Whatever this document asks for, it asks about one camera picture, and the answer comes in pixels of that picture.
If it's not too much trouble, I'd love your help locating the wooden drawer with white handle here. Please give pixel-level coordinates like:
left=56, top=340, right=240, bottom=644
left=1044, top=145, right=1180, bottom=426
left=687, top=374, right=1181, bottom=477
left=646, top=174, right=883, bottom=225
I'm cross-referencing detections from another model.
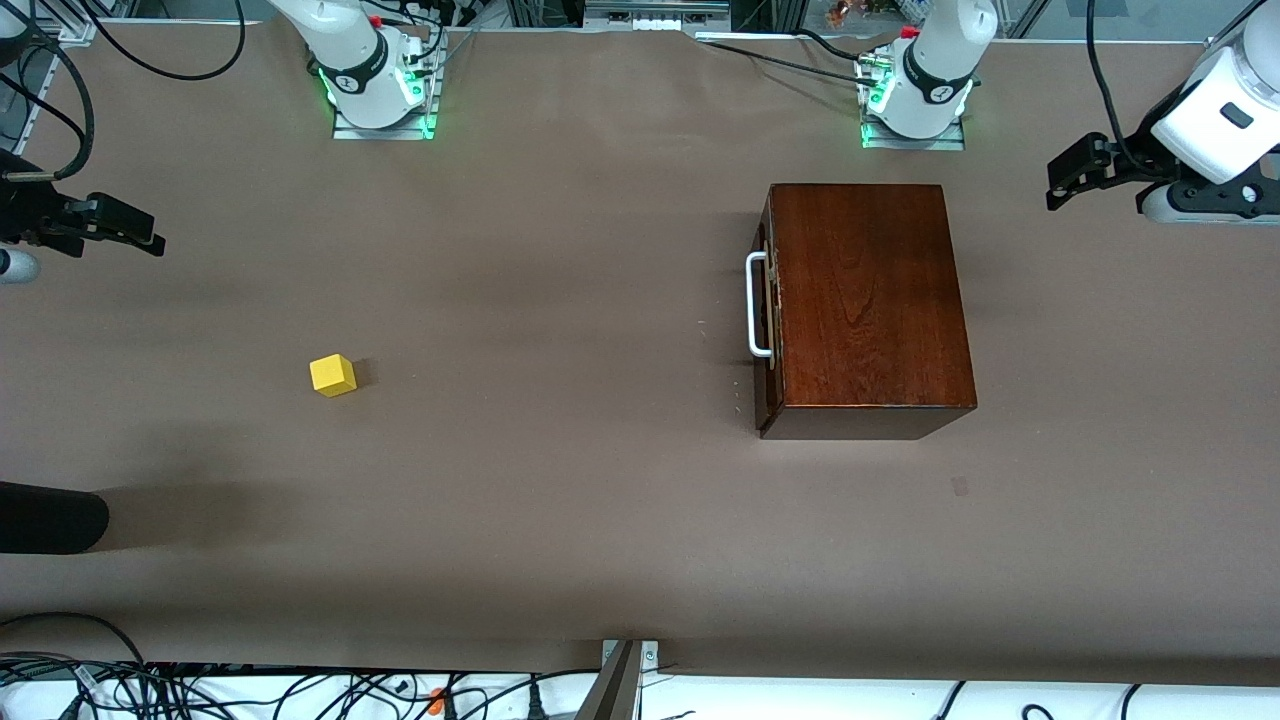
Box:
left=746, top=188, right=784, bottom=438

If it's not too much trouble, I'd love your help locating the yellow wooden block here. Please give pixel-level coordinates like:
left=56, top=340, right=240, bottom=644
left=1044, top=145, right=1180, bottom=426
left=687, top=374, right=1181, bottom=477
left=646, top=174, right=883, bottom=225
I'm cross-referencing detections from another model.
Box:
left=309, top=354, right=358, bottom=399

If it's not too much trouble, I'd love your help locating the black ribbed cylinder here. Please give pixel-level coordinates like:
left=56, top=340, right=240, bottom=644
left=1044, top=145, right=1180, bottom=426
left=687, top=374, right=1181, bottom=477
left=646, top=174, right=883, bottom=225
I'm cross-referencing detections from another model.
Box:
left=0, top=482, right=109, bottom=554

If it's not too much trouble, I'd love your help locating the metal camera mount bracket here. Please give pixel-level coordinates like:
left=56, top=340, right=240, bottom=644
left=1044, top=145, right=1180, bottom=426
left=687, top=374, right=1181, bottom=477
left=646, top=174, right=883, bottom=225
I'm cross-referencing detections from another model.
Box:
left=575, top=640, right=661, bottom=720

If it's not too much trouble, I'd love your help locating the black looping cable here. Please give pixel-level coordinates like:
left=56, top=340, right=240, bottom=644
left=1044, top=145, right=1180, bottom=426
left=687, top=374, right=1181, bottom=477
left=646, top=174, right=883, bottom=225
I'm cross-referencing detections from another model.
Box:
left=85, top=0, right=247, bottom=81

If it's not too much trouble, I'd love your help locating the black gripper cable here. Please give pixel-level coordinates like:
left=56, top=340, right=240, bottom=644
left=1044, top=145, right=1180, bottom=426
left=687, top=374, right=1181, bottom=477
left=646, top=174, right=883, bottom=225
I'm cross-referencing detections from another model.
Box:
left=1087, top=0, right=1138, bottom=173
left=0, top=40, right=96, bottom=183

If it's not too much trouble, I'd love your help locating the black table cable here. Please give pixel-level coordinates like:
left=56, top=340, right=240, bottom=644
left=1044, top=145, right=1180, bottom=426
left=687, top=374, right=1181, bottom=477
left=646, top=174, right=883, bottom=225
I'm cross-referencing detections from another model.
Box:
left=700, top=38, right=873, bottom=87

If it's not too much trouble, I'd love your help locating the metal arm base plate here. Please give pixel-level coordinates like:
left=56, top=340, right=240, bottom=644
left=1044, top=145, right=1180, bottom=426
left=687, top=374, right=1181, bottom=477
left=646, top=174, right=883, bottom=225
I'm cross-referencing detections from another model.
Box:
left=860, top=118, right=967, bottom=151
left=332, top=30, right=441, bottom=141

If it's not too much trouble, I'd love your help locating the dark brown wooden cabinet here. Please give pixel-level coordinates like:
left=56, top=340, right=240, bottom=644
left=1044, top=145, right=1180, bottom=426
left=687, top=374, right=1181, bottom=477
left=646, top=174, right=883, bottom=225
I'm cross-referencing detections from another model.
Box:
left=768, top=183, right=978, bottom=441

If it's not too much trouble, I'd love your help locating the aluminium frame profile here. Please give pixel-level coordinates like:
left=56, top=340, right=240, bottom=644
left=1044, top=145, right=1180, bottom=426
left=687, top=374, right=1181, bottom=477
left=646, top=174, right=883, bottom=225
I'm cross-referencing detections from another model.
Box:
left=0, top=15, right=96, bottom=156

